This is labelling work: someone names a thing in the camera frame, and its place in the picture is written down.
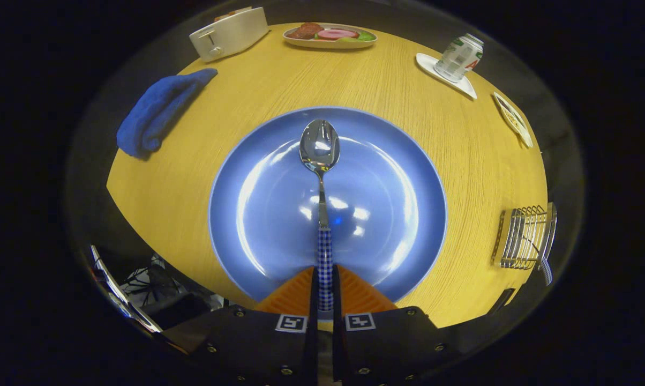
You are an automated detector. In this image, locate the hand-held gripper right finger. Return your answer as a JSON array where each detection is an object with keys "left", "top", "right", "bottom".
[{"left": 333, "top": 265, "right": 462, "bottom": 386}]

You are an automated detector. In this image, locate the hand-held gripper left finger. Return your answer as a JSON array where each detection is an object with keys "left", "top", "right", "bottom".
[{"left": 162, "top": 266, "right": 319, "bottom": 386}]

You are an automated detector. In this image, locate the fork with blue checkered handle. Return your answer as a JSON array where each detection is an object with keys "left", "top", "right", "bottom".
[{"left": 537, "top": 252, "right": 553, "bottom": 286}]

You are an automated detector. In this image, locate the spoon with blue checkered handle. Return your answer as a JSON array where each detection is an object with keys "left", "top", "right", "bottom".
[{"left": 299, "top": 118, "right": 341, "bottom": 313}]

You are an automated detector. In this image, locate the blue round plate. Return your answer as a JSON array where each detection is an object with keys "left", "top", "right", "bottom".
[{"left": 208, "top": 106, "right": 447, "bottom": 303}]

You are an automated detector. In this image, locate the shiny metal edge strip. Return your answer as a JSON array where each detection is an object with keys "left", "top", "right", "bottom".
[{"left": 89, "top": 246, "right": 162, "bottom": 333}]

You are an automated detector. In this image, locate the blue folded cloth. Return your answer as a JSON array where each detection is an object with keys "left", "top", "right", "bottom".
[{"left": 116, "top": 68, "right": 219, "bottom": 160}]

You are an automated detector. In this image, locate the white divided bean dish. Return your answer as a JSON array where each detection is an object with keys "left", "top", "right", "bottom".
[{"left": 492, "top": 92, "right": 534, "bottom": 149}]

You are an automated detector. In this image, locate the white square coaster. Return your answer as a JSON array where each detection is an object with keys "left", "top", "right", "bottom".
[{"left": 416, "top": 53, "right": 478, "bottom": 100}]

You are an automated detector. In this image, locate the white drink bottle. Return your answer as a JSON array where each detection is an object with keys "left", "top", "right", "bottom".
[{"left": 434, "top": 33, "right": 484, "bottom": 83}]

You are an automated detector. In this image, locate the white food plate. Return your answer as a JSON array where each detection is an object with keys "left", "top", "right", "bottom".
[{"left": 283, "top": 23, "right": 378, "bottom": 50}]

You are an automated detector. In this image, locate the white toaster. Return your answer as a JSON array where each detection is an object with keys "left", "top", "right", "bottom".
[{"left": 189, "top": 6, "right": 270, "bottom": 63}]

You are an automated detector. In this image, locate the pink ham slice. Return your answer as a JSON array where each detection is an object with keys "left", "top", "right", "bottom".
[{"left": 316, "top": 28, "right": 359, "bottom": 41}]

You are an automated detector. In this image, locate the brown meat piece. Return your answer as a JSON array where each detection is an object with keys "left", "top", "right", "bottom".
[{"left": 288, "top": 23, "right": 324, "bottom": 40}]

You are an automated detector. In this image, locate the black cable tangle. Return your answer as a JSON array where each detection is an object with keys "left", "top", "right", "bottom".
[{"left": 122, "top": 257, "right": 186, "bottom": 306}]

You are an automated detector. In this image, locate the metal wire rack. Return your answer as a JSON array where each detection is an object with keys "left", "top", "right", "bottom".
[{"left": 491, "top": 202, "right": 558, "bottom": 270}]

